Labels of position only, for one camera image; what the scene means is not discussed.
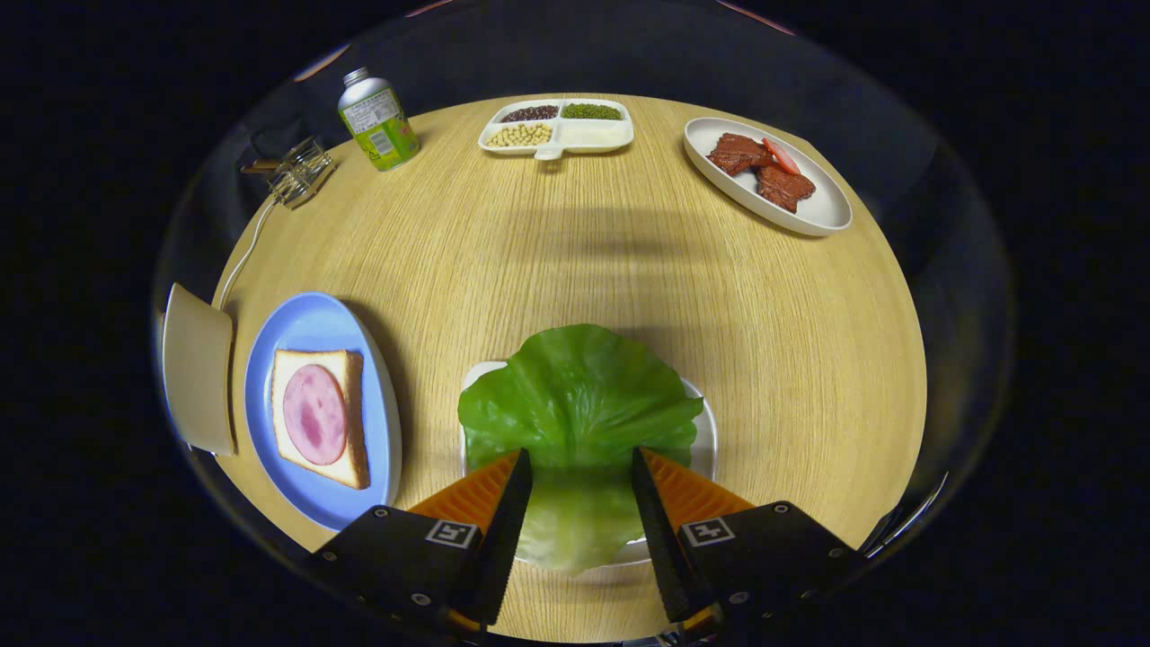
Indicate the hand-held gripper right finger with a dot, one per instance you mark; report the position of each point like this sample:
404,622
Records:
660,539

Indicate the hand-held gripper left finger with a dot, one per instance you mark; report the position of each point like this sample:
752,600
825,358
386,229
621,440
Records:
503,539

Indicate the green lettuce leaf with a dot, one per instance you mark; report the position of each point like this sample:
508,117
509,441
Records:
575,395

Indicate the small white square plate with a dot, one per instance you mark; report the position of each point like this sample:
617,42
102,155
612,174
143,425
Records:
705,440

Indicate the pink ham slice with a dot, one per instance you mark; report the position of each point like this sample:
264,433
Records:
314,413

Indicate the white bread slice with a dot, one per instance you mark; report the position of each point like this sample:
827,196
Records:
287,359

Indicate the blue plate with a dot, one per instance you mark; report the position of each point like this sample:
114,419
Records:
310,319

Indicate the white toaster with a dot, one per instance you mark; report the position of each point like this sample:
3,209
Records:
198,368

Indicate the white oval plate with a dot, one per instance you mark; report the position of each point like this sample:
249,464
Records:
822,211

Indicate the brown meat piece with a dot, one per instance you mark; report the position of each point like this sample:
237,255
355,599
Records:
737,155
786,189

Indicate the red tomato slice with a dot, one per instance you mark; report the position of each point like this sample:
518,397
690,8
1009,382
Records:
782,155

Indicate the yellow soybeans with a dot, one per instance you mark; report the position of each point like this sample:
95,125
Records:
521,135

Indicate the white divided dish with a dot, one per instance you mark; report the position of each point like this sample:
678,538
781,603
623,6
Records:
597,135

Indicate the green metal bottle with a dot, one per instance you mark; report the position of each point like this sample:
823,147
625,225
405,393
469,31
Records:
382,130

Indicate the dark red beans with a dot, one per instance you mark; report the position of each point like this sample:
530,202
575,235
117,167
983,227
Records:
530,113

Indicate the green beans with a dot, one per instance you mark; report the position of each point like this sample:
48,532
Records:
591,111

